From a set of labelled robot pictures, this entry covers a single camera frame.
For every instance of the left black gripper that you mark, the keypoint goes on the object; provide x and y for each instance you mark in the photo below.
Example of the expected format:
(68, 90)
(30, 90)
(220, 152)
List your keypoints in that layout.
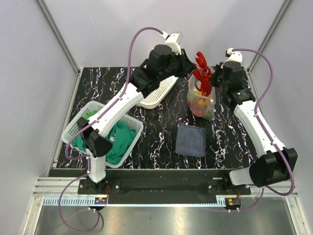
(187, 66)

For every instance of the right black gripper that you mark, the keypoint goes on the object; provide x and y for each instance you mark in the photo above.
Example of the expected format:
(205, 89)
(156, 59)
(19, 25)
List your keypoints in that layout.
(218, 70)

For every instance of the red fake lobster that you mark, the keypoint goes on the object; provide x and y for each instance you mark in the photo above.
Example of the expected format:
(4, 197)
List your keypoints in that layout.
(203, 75)

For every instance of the clear zip top bag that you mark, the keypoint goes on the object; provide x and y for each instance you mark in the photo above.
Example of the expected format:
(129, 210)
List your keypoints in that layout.
(193, 94)

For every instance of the fake red grapes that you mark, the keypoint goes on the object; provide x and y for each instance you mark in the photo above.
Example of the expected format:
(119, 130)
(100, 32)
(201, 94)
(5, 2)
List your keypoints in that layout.
(197, 109)

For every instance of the fake orange fruit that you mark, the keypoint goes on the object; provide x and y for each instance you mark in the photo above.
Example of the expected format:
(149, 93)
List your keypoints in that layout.
(202, 101)

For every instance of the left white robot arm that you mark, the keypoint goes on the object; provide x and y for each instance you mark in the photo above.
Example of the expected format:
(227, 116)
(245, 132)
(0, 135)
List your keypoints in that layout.
(162, 63)

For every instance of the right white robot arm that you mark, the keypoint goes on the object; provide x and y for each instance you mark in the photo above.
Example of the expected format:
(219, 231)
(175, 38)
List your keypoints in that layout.
(275, 162)

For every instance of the fake green fruit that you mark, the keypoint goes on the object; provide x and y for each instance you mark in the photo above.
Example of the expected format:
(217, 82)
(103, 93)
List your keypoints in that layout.
(209, 116)

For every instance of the white oval perforated basket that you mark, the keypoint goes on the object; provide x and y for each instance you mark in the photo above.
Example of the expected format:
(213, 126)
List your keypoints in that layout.
(155, 98)

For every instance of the black marble pattern mat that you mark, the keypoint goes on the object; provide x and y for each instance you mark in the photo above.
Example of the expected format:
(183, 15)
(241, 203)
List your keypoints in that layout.
(228, 144)

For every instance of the folded dark blue towel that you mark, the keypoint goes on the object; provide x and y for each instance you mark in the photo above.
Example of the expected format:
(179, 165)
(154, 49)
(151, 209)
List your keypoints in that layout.
(190, 141)

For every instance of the white rectangular laundry basket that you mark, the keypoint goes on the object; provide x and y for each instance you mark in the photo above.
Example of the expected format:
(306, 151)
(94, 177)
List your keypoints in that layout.
(72, 128)

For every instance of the green cloth garment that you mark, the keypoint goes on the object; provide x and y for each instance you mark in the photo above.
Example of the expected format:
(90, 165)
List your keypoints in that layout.
(121, 137)

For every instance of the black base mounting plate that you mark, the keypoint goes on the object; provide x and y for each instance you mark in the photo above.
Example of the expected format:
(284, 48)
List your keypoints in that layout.
(118, 186)

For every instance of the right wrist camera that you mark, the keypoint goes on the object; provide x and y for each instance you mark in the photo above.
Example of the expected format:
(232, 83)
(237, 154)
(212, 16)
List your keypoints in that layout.
(233, 55)

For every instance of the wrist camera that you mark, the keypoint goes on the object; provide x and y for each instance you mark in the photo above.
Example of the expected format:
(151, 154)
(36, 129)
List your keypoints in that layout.
(233, 55)
(173, 41)

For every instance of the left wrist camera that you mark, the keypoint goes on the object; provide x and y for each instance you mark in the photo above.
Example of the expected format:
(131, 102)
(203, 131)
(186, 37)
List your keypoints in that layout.
(173, 41)

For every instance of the right aluminium frame rail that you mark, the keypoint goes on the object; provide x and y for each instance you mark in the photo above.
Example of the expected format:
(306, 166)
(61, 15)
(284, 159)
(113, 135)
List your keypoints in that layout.
(270, 33)

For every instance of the aluminium frame rail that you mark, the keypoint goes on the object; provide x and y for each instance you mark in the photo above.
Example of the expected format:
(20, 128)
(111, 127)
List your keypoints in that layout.
(57, 34)
(270, 33)

